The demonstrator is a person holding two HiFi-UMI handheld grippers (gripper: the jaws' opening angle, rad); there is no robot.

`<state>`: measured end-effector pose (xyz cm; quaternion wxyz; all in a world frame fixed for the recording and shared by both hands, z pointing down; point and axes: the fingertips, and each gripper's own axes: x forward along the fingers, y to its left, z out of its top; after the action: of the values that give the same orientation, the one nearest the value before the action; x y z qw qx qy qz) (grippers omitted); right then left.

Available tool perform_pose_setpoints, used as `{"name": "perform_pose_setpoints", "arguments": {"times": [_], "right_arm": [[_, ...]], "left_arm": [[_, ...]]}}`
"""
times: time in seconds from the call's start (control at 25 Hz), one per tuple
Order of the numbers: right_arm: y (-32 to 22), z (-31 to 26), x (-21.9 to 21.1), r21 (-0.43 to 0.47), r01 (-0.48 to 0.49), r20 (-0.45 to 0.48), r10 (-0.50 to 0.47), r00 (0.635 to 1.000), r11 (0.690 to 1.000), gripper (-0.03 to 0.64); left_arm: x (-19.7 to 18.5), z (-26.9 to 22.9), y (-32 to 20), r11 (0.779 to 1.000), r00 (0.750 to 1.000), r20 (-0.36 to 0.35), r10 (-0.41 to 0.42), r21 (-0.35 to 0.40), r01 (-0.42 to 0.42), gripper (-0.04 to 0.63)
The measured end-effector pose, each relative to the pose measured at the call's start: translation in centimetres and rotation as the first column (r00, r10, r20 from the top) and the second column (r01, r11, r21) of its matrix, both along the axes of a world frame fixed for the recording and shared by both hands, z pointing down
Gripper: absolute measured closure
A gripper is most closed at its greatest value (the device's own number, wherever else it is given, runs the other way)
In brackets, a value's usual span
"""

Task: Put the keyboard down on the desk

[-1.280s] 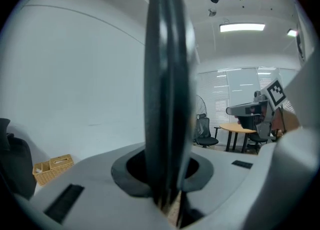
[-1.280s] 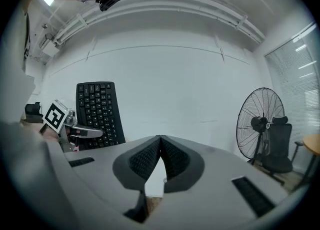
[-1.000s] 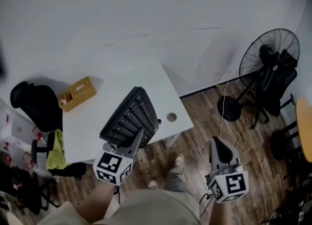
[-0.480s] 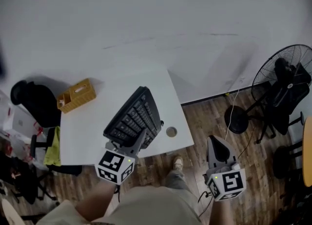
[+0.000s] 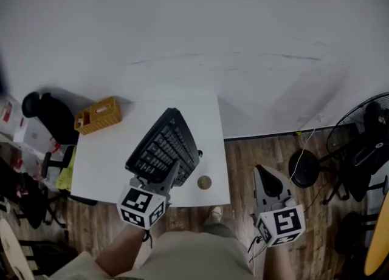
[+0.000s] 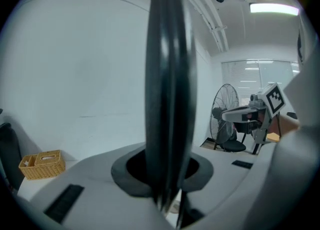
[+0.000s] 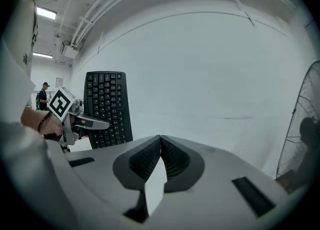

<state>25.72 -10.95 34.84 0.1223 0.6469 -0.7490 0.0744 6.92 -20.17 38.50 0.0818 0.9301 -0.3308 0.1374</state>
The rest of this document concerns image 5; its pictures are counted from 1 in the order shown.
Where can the round brass coin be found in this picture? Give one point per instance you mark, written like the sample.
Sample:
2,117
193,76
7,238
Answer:
204,182

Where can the black keyboard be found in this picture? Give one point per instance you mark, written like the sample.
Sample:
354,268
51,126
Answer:
170,139

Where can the small black knob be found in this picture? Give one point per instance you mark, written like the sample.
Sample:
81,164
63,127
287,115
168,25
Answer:
199,152

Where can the white desk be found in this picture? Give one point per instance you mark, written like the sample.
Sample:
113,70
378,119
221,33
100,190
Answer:
106,166

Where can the black standing fan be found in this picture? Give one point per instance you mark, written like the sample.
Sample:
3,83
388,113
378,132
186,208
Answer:
346,133

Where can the black office chair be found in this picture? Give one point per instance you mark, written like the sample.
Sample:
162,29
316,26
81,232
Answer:
54,114

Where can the person's olive trouser leg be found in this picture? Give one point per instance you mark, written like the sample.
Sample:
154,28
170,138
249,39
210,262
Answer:
219,229

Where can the black swivel chair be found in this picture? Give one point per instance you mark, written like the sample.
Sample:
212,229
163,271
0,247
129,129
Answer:
361,172

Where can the person's right forearm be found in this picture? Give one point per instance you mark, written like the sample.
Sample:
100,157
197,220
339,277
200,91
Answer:
279,263

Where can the person's beige shirt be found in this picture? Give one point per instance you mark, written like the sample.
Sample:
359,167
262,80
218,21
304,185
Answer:
188,257

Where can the yellow-green cloth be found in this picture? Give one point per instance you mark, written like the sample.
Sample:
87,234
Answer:
65,175

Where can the white cardboard box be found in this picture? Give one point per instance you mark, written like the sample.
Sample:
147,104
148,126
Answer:
33,136

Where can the person's left forearm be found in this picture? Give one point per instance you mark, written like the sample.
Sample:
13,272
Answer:
121,251

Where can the round wooden table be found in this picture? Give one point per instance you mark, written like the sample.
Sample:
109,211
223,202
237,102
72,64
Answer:
9,251

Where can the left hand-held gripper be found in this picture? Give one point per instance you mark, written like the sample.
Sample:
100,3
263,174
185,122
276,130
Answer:
138,204

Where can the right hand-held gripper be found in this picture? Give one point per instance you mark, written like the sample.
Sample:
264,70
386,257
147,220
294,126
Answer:
284,221

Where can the person's shoe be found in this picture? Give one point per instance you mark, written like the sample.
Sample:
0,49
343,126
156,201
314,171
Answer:
216,213

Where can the yellow round table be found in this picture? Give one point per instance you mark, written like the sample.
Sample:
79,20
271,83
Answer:
378,236

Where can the yellow woven basket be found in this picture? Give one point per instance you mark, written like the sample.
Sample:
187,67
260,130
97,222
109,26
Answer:
100,116

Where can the black stool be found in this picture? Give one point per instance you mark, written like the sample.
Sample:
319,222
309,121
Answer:
352,233

